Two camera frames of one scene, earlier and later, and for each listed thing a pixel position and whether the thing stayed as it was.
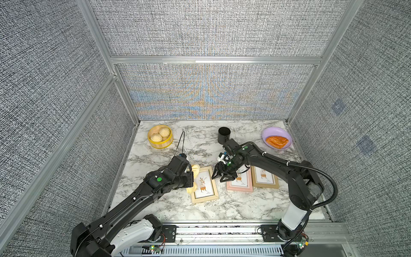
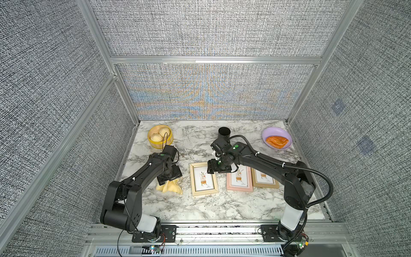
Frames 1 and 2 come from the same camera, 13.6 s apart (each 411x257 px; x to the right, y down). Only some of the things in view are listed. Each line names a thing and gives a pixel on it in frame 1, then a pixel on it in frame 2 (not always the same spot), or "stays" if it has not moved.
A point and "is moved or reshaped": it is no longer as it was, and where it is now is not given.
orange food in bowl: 277,142 stays
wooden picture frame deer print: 263,179 stays
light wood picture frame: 206,189 is moved or reshaped
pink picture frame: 243,181 stays
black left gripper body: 186,180 -> 174,172
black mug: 223,134 stays
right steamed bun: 165,131 stays
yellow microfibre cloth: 196,168 is moved or reshaped
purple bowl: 276,137 stays
